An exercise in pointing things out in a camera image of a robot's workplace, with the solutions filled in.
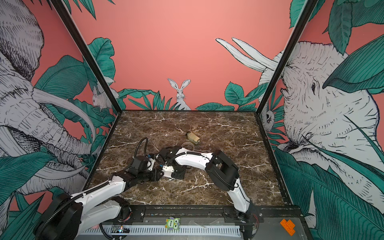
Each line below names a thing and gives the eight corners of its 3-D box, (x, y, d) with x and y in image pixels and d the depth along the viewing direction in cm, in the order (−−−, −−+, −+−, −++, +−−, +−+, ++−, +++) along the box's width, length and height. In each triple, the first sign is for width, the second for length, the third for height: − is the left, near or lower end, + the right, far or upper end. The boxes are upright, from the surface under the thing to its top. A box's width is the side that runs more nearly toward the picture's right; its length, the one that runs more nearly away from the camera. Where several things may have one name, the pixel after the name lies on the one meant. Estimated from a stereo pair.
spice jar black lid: (184, 137, 107) (184, 134, 104) (189, 133, 110) (188, 130, 107) (195, 145, 103) (195, 142, 100) (200, 141, 105) (200, 138, 102)
